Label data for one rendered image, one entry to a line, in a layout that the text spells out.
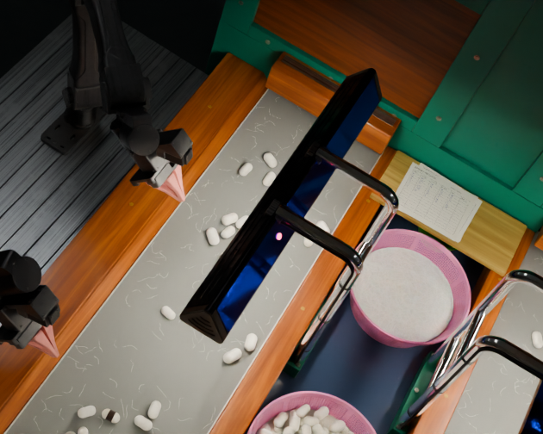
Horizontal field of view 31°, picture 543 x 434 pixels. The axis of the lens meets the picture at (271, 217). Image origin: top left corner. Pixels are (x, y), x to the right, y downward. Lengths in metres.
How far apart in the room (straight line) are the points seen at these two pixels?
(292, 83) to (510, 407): 0.81
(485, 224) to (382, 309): 0.32
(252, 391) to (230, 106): 0.66
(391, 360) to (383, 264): 0.20
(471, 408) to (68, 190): 0.93
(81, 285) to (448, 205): 0.81
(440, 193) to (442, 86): 0.26
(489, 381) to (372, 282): 0.31
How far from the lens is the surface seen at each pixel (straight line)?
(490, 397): 2.05
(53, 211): 2.09
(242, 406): 1.84
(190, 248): 2.00
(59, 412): 1.82
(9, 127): 2.20
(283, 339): 1.92
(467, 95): 2.06
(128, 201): 2.00
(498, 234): 2.20
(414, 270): 2.13
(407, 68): 2.09
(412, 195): 2.17
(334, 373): 2.02
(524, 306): 2.18
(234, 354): 1.88
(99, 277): 1.91
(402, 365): 2.08
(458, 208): 2.19
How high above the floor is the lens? 2.45
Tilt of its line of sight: 55 degrees down
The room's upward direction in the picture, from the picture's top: 24 degrees clockwise
